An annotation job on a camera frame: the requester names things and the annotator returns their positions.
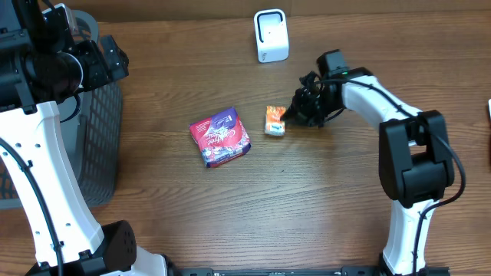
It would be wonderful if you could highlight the small orange packet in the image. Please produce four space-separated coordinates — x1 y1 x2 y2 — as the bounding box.
265 106 287 136

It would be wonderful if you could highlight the purple red pad package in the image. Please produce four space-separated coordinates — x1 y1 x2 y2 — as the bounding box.
189 107 252 168

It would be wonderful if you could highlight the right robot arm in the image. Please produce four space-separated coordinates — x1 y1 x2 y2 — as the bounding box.
281 50 457 275

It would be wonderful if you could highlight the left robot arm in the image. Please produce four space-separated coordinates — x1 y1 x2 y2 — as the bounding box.
1 1 170 276

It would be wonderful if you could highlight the white barcode scanner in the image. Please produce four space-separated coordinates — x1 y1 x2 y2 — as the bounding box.
253 8 289 63

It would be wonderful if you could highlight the dark grey plastic basket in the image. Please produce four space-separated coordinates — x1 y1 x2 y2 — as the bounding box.
0 9 124 210

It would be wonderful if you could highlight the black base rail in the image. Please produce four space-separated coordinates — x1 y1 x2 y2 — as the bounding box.
164 266 450 276

